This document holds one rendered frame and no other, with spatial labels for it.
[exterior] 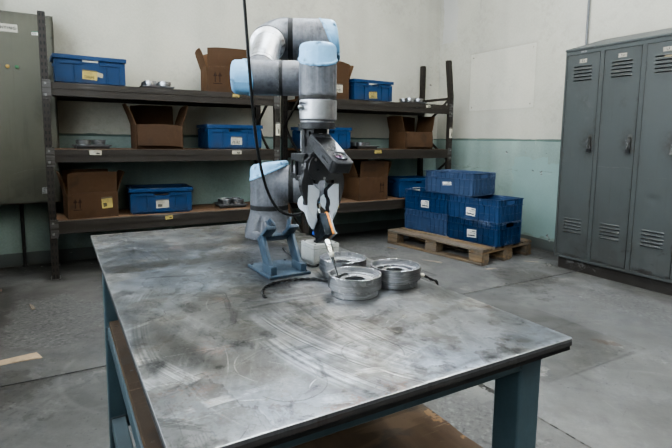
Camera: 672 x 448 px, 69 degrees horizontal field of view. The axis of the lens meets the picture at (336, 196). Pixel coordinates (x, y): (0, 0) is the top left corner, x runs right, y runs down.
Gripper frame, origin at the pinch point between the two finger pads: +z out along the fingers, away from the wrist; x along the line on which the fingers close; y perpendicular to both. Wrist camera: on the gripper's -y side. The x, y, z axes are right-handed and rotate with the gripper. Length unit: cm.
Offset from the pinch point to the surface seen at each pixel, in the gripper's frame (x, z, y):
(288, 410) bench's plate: 25.8, 13.0, -38.0
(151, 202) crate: -31, 40, 348
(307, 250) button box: -7.3, 10.7, 20.0
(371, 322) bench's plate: 2.5, 13.2, -21.2
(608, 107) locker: -335, -42, 136
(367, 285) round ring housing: -2.8, 10.2, -12.2
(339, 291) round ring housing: 1.4, 11.5, -9.1
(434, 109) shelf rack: -332, -49, 331
